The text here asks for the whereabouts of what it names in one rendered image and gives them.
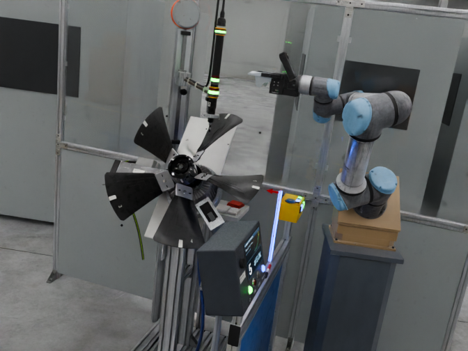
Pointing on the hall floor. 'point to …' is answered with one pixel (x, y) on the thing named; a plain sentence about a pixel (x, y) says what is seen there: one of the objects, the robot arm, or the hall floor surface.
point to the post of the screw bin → (216, 333)
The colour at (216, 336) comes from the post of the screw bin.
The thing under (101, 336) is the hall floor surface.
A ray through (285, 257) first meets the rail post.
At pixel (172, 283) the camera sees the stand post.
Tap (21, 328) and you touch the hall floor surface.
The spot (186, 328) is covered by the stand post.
